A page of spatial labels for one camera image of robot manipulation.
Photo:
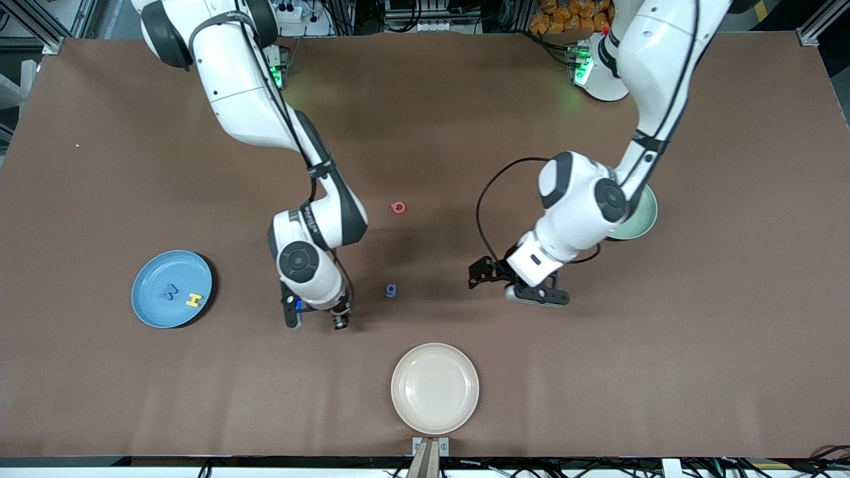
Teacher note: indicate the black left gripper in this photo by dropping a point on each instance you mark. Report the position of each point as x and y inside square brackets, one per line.
[497, 270]

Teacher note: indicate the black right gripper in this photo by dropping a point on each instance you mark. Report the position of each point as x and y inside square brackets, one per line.
[341, 321]

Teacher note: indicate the blue foam letter g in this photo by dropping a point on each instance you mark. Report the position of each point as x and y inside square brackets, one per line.
[391, 290]

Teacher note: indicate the red foam letter G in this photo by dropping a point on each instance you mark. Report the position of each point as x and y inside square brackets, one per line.
[394, 208]

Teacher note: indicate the yellow foam letter H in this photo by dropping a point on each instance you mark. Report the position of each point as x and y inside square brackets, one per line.
[193, 300]

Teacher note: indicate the blue foam letter W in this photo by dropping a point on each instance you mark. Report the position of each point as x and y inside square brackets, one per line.
[169, 291]

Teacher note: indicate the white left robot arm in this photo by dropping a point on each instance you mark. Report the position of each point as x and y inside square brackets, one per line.
[664, 60]

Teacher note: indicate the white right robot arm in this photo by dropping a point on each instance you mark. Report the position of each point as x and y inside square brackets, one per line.
[246, 86]

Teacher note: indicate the beige plate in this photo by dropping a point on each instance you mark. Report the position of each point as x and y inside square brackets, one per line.
[435, 388]

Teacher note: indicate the green plate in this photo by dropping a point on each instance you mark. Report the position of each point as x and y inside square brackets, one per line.
[643, 219]

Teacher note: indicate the blue plate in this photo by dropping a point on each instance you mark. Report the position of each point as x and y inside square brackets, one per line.
[159, 312]

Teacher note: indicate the grey equipment rack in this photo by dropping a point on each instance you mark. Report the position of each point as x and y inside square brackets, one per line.
[431, 13]

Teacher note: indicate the orange netted bag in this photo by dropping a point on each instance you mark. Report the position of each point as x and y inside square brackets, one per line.
[564, 16]

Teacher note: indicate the white power strip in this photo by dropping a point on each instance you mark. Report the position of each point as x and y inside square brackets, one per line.
[299, 16]

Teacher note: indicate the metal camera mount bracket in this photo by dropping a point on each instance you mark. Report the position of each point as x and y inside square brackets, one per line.
[430, 458]

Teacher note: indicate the aluminium frame post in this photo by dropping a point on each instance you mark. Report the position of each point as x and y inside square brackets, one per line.
[40, 26]
[823, 23]

